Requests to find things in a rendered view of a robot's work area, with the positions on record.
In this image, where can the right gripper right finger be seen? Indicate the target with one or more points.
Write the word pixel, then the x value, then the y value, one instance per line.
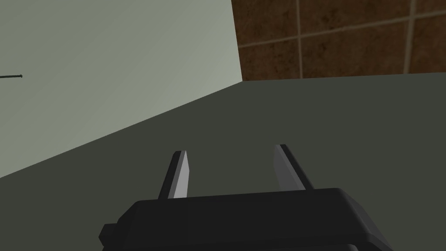
pixel 290 172

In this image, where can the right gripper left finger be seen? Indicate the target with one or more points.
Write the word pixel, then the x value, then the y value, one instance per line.
pixel 177 177

